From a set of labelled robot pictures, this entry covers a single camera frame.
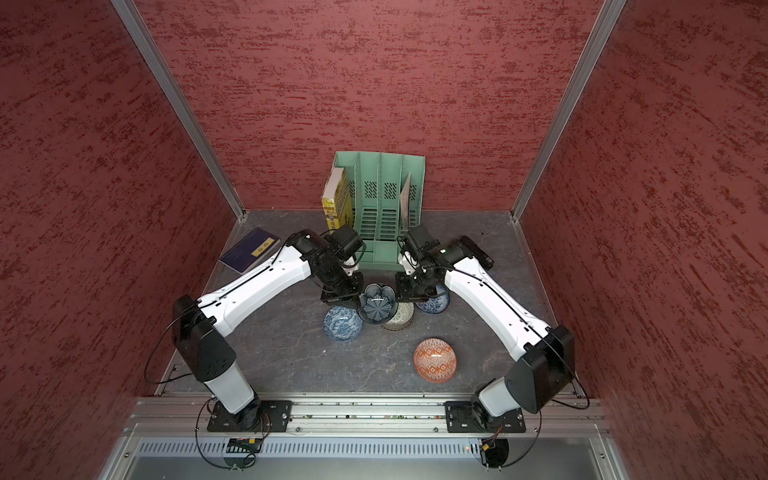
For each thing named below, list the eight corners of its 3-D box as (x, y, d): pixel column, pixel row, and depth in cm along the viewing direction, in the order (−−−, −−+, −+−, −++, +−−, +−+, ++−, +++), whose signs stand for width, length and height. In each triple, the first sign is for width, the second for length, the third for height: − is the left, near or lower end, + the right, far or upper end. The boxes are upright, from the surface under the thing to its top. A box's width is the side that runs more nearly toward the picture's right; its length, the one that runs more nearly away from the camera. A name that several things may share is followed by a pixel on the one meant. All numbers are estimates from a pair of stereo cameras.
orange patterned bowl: (414, 383, 81) (415, 378, 78) (412, 344, 88) (413, 338, 84) (456, 383, 82) (459, 378, 78) (451, 344, 88) (453, 338, 85)
